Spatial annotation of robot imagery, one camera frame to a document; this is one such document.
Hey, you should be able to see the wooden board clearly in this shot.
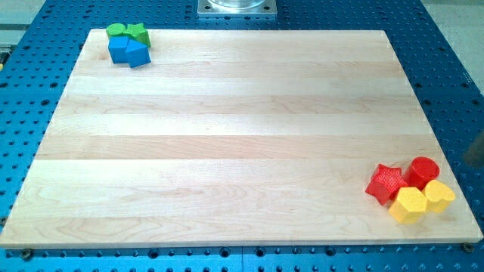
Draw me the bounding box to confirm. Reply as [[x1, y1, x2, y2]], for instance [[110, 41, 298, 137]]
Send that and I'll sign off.
[[1, 29, 482, 249]]

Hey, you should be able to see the yellow hexagon block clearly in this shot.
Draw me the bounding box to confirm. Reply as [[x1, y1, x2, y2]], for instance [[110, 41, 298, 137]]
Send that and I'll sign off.
[[388, 187, 428, 224]]

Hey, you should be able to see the blue cube block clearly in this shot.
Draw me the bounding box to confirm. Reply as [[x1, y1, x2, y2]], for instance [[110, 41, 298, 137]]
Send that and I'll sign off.
[[108, 36, 129, 63]]

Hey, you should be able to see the red cylinder block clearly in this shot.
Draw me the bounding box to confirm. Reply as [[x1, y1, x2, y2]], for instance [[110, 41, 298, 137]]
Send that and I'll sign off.
[[403, 156, 440, 190]]

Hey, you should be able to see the yellow heart block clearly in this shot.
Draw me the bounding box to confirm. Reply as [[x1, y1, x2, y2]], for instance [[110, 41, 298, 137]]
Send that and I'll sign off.
[[422, 180, 456, 213]]

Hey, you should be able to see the green cylinder block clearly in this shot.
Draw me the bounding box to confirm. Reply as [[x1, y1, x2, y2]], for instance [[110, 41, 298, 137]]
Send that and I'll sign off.
[[105, 23, 126, 39]]

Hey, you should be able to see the red star block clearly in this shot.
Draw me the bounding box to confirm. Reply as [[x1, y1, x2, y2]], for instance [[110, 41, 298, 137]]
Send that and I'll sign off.
[[365, 164, 408, 206]]

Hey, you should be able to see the blue triangle block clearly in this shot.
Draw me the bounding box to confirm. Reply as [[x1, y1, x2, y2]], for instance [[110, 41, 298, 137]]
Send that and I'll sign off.
[[126, 39, 151, 68]]

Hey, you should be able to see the green star block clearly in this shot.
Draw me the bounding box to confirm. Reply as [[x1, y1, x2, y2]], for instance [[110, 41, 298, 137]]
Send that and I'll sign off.
[[123, 23, 151, 48]]

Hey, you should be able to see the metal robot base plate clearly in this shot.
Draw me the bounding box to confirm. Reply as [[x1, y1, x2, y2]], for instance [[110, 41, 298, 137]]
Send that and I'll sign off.
[[197, 0, 278, 16]]

